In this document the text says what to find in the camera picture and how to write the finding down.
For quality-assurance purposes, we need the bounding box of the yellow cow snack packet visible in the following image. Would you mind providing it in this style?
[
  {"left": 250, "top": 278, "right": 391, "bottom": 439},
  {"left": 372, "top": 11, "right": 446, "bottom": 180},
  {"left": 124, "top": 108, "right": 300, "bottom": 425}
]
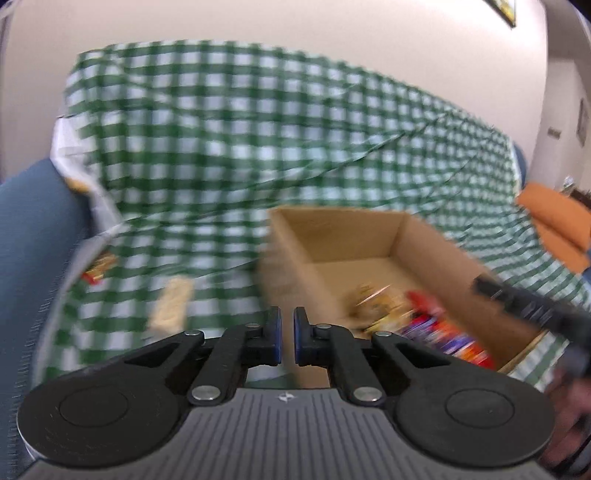
[{"left": 351, "top": 284, "right": 414, "bottom": 334}]

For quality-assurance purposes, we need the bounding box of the clear wafer block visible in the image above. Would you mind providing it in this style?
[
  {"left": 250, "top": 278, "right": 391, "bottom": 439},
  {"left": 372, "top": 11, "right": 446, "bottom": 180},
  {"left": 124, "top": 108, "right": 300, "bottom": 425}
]
[{"left": 147, "top": 276, "right": 194, "bottom": 337}]

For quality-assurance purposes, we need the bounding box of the red blue snack bar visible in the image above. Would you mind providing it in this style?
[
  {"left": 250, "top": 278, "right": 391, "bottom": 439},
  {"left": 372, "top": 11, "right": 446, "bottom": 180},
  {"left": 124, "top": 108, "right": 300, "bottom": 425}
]
[{"left": 398, "top": 315, "right": 496, "bottom": 370}]

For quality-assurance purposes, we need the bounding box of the red gold candy wrapper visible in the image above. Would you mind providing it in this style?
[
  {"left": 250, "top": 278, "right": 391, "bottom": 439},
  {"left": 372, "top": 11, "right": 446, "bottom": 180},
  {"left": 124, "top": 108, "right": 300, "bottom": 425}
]
[{"left": 81, "top": 252, "right": 117, "bottom": 285}]

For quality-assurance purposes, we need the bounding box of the red snack packet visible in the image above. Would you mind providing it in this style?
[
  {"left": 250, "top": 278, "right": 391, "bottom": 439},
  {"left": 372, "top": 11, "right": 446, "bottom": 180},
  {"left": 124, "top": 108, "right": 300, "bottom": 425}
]
[{"left": 406, "top": 290, "right": 446, "bottom": 318}]

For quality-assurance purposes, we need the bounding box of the person's right hand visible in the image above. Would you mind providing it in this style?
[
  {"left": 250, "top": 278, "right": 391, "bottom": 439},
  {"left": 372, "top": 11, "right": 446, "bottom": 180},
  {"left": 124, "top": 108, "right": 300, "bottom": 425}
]
[{"left": 541, "top": 364, "right": 590, "bottom": 468}]

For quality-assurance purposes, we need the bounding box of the orange cushion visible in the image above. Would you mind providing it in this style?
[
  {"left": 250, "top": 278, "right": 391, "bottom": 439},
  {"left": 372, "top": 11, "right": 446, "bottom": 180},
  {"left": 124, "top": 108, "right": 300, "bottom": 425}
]
[{"left": 516, "top": 182, "right": 590, "bottom": 274}]

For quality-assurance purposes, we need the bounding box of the brown cardboard box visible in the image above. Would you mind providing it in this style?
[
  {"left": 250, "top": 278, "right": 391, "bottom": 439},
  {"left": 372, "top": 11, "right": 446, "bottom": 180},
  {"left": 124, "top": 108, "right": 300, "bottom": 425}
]
[{"left": 259, "top": 206, "right": 553, "bottom": 388}]

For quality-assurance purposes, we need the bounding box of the green white checkered cloth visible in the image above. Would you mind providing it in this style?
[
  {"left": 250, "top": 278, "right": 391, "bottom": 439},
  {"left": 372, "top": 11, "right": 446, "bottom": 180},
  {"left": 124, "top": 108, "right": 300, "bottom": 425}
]
[{"left": 36, "top": 41, "right": 590, "bottom": 382}]

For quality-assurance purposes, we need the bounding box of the framed wall picture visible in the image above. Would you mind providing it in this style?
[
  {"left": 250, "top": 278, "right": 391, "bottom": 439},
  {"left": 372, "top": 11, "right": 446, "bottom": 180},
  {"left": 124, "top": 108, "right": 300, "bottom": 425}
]
[{"left": 485, "top": 0, "right": 517, "bottom": 28}]

